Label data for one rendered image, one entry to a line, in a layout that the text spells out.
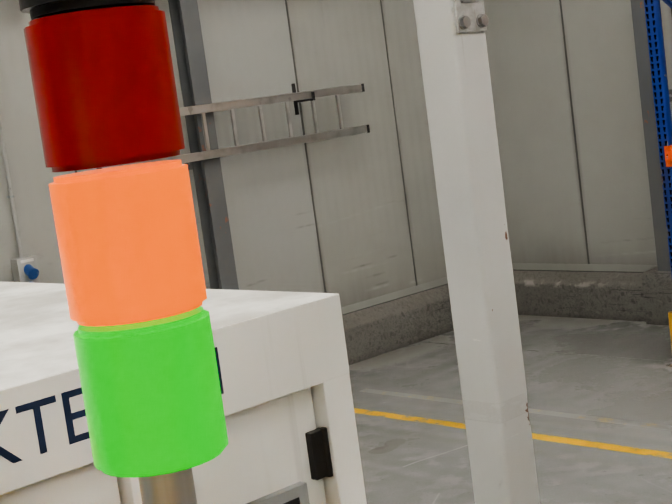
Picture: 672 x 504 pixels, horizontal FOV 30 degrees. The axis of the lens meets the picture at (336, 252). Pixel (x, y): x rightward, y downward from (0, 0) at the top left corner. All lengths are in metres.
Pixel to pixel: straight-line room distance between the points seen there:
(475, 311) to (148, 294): 2.62
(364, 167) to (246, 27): 1.69
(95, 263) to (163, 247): 0.02
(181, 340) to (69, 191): 0.06
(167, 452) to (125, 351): 0.04
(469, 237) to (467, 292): 0.14
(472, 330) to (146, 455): 2.64
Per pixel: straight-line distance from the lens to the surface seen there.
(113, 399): 0.45
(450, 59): 2.98
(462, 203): 3.01
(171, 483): 0.47
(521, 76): 11.71
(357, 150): 10.92
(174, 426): 0.45
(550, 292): 11.67
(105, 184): 0.44
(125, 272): 0.44
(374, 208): 11.04
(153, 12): 0.45
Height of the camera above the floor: 2.29
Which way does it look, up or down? 7 degrees down
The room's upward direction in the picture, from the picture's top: 8 degrees counter-clockwise
